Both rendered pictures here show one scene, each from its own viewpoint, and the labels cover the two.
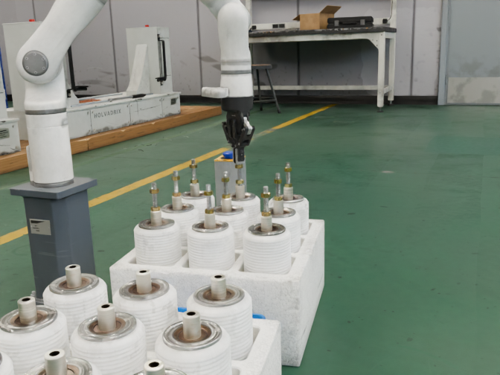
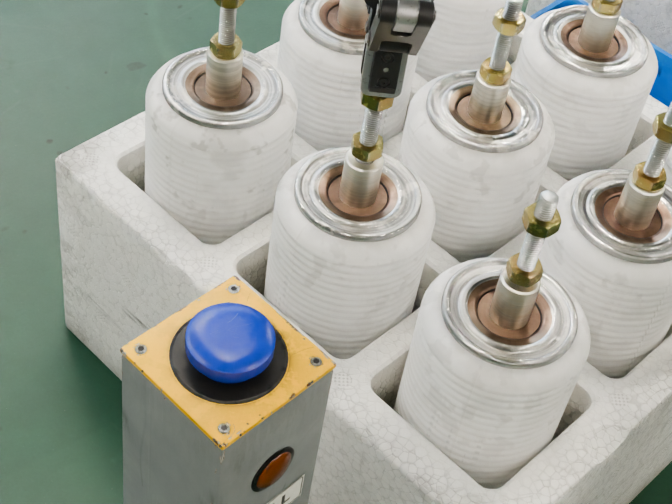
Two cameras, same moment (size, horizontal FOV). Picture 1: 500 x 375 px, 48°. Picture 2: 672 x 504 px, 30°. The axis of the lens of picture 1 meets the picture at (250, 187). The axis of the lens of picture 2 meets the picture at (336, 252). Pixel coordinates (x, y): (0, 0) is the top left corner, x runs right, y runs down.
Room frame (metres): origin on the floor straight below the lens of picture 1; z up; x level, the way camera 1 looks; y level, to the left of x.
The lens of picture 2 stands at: (1.80, 0.22, 0.77)
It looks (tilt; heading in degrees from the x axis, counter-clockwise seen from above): 47 degrees down; 203
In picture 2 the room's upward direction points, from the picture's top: 10 degrees clockwise
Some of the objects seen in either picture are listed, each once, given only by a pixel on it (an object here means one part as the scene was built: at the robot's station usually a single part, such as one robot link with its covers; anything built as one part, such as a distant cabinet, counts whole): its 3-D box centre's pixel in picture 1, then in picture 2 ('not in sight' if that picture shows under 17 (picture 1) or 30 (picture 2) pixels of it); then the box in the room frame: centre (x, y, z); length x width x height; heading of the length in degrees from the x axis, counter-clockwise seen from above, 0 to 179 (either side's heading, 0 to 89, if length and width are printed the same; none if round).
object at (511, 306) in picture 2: (194, 190); (514, 298); (1.34, 0.14, 0.26); 0.02 x 0.02 x 0.03
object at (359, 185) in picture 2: (239, 191); (360, 178); (1.31, 0.02, 0.26); 0.02 x 0.02 x 0.03
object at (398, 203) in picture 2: (240, 196); (357, 194); (1.31, 0.02, 0.25); 0.08 x 0.08 x 0.01
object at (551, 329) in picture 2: (195, 195); (509, 313); (1.34, 0.14, 0.25); 0.08 x 0.08 x 0.01
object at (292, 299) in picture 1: (229, 277); (439, 277); (1.20, 0.05, 0.09); 0.39 x 0.39 x 0.18; 75
